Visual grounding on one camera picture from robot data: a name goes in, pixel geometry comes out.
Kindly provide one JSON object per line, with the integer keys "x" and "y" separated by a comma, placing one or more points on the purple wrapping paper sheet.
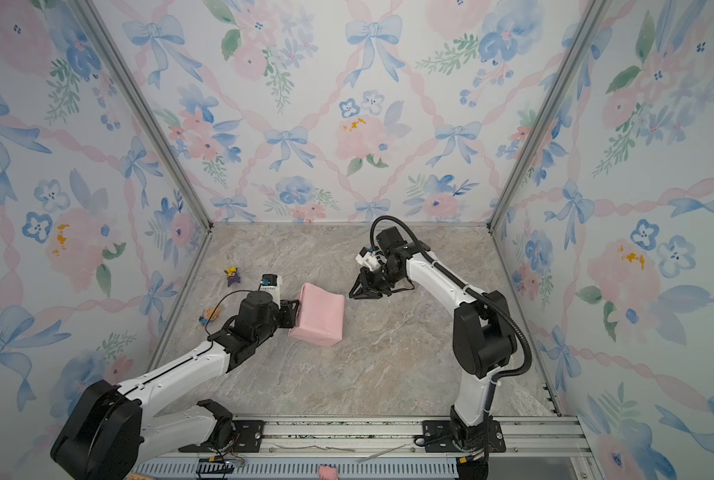
{"x": 320, "y": 317}

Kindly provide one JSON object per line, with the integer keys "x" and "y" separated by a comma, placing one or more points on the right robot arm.
{"x": 486, "y": 341}

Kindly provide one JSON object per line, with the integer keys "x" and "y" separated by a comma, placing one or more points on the orange toy figure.
{"x": 210, "y": 315}

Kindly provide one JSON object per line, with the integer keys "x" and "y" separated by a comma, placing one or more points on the aluminium rail frame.
{"x": 383, "y": 448}

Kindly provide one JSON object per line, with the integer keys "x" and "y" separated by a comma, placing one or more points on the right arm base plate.
{"x": 448, "y": 436}

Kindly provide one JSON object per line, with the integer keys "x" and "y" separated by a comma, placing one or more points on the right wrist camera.
{"x": 370, "y": 259}

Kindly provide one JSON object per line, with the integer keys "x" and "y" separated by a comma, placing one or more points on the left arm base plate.
{"x": 244, "y": 436}

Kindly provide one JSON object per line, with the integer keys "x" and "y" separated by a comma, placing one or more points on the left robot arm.
{"x": 116, "y": 427}

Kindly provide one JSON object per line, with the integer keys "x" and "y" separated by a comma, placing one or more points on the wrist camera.
{"x": 370, "y": 259}
{"x": 270, "y": 283}

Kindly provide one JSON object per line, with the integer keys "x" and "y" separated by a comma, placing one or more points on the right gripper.
{"x": 366, "y": 293}

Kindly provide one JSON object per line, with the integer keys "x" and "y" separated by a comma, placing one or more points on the pink object on rail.
{"x": 326, "y": 472}

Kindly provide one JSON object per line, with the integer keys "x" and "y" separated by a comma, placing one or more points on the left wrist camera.
{"x": 270, "y": 283}

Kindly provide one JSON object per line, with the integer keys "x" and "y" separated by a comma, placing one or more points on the yellow purple toy figure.
{"x": 232, "y": 276}

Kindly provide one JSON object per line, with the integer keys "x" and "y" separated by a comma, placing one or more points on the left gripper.
{"x": 288, "y": 313}

